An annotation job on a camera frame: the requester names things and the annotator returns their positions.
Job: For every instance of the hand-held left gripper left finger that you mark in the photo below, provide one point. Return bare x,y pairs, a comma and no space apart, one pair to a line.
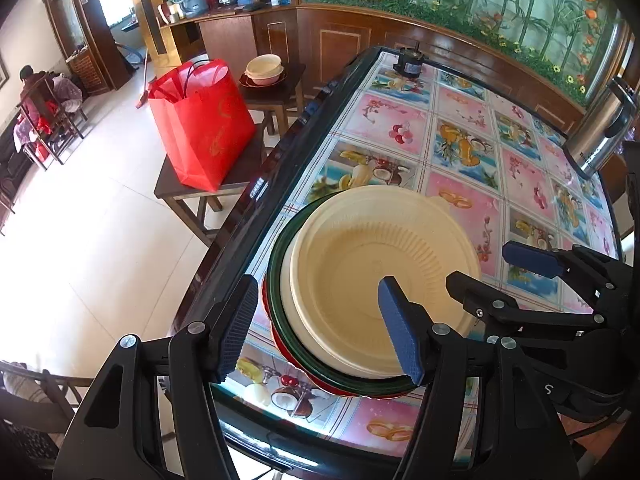
235,325

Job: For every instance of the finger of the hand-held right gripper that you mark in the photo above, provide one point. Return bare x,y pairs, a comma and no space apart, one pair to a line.
500,305
532,257

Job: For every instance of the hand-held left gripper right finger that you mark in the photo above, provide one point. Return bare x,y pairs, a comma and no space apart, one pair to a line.
400,330

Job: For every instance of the red glass plate stack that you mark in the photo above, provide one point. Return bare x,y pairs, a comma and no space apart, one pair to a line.
274,337

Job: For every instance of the large white paper bowl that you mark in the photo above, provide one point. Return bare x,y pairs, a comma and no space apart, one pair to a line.
285,295

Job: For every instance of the dark green plastic bowl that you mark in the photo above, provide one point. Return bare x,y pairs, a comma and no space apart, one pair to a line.
273,280

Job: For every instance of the stainless steel kettle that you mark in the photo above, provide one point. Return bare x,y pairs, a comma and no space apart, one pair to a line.
595,140

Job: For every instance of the dark wooden stool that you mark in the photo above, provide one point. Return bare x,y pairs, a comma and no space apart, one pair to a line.
247,165
285,92

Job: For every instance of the dark wooden chair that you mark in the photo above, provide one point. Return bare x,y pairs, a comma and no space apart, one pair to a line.
45,390

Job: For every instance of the red shopping bag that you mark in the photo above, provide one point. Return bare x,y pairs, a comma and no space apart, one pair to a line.
210,120

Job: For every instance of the small black jar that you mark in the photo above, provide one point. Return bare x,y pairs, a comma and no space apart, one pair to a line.
407,65

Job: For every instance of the broom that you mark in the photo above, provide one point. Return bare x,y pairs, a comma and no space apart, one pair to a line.
142,95

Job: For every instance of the bamboo and flower glass partition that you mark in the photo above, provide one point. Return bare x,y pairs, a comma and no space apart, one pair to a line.
500,5

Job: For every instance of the wooden panelled cabinet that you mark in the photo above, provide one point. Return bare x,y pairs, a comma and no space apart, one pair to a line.
340,40

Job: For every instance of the wooden lattice cabinet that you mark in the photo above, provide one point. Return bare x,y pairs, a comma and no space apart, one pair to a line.
87,67

